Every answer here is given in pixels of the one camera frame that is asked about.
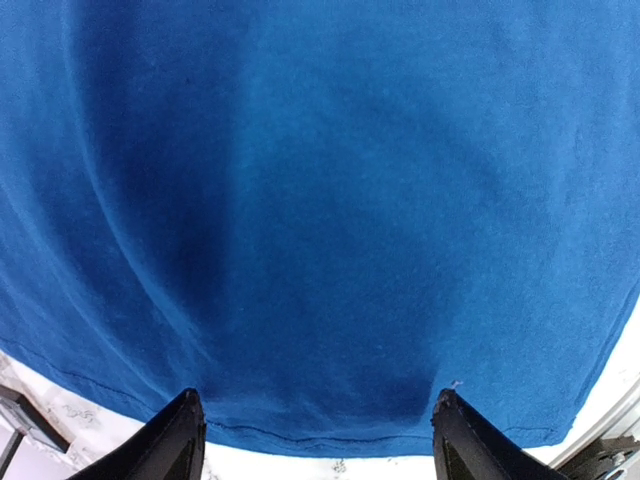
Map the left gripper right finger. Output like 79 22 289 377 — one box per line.
431 389 565 480

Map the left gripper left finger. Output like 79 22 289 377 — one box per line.
74 388 206 480

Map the blue printed t-shirt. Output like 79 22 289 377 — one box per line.
1 1 639 458

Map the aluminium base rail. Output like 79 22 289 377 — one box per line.
549 380 639 480

